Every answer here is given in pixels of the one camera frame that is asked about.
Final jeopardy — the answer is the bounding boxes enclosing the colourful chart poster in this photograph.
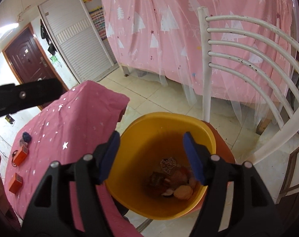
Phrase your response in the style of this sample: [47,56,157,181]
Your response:
[89,7,108,40]

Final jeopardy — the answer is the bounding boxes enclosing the large yellow plastic bin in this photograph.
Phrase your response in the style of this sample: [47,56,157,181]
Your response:
[104,112,217,221]

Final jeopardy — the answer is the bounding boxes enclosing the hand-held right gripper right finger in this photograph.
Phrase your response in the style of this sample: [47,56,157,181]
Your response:
[183,131,285,237]

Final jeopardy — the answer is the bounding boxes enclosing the pink cloth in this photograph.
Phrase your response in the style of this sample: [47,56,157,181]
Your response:
[170,166,191,185]

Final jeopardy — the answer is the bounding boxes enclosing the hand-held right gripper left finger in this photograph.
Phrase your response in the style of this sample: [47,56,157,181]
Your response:
[21,130,121,237]

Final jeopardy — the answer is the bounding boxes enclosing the white metal chair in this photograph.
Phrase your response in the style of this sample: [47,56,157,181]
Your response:
[135,7,299,232]

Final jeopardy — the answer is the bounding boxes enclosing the pink tree-print curtain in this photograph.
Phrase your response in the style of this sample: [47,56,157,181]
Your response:
[100,0,298,134]

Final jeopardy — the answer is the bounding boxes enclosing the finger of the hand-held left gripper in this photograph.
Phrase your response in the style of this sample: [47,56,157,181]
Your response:
[0,78,69,122]

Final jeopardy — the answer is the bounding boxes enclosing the ceiling light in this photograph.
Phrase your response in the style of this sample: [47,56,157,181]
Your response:
[0,22,19,36]

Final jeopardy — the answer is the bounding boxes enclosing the brown patterned packet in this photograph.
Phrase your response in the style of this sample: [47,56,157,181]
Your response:
[160,157,181,172]

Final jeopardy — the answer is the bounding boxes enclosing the cream cloth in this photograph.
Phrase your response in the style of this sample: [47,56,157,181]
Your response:
[173,186,193,199]

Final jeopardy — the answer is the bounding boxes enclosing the orange box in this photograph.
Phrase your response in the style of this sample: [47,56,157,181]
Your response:
[12,146,29,166]
[9,173,23,193]

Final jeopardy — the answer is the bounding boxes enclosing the dark brown door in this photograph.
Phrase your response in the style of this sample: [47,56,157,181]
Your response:
[3,22,68,109]

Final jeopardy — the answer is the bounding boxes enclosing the pink star-print tablecloth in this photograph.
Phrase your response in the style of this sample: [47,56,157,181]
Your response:
[4,80,145,237]

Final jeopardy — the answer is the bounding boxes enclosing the white louvered wardrobe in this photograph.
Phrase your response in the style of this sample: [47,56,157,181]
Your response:
[38,0,120,83]

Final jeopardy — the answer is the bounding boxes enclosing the brown wooden frame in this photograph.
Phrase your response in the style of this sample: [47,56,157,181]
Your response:
[278,138,299,203]

